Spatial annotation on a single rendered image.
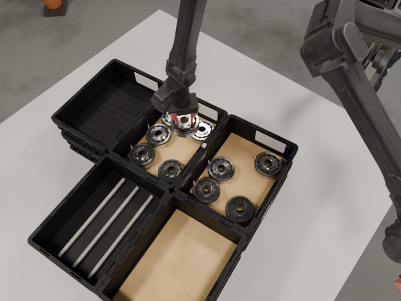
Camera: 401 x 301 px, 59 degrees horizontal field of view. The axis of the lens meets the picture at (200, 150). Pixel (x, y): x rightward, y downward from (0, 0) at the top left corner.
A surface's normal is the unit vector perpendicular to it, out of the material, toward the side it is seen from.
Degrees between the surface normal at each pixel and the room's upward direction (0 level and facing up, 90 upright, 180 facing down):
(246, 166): 0
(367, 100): 38
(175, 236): 0
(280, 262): 0
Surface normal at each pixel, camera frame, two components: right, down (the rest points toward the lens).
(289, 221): -0.03, -0.54
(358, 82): 0.47, 0.01
